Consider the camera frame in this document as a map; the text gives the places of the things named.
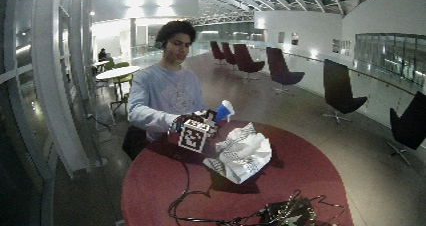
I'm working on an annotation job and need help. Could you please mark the white marker cube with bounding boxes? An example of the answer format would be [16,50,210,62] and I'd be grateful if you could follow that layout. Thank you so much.
[177,118,211,154]

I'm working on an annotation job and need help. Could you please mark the the person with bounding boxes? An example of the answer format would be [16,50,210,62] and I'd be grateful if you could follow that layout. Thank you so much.
[126,19,210,144]

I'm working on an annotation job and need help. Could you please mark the crumpled white paper bag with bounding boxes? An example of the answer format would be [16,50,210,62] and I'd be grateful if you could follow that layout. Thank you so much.
[202,121,273,185]

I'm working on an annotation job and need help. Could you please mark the black seat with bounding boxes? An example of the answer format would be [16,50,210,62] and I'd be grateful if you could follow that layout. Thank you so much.
[121,124,150,162]

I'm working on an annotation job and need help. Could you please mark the dark red swivel chair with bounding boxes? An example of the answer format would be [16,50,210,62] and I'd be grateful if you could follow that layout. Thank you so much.
[209,40,227,66]
[231,43,266,82]
[221,41,238,69]

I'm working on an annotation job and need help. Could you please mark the purple swivel chair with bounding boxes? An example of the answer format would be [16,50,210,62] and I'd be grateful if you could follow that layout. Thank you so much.
[265,46,306,96]

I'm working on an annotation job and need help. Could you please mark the green chair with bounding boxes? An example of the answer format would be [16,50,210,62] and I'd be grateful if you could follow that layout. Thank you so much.
[108,61,134,113]

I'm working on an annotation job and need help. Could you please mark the white round table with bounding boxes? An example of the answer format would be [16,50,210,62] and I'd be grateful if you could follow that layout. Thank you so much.
[94,65,142,102]

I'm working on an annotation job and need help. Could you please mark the black swivel chair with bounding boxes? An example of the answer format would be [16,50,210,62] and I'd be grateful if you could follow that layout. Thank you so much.
[322,58,368,125]
[384,90,426,167]

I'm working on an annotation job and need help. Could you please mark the black electronic device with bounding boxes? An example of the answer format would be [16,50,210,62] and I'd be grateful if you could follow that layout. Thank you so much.
[258,197,318,226]

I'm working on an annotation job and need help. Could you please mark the white curved column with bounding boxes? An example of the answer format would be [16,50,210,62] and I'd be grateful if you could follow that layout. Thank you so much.
[29,0,93,179]

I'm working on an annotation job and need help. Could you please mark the large glass window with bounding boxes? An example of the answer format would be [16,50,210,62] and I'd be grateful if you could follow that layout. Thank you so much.
[352,32,426,88]

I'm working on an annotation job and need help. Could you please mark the black cable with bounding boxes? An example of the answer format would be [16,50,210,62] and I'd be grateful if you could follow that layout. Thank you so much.
[166,153,267,226]

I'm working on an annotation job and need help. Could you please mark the wall handrail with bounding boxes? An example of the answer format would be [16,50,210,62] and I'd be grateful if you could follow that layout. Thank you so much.
[283,51,416,97]

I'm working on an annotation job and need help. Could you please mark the wall poster group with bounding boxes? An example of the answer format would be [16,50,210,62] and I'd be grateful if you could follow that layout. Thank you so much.
[331,38,352,57]

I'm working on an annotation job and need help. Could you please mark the thin black wires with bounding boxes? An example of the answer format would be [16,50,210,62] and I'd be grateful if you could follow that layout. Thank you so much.
[287,189,346,225]

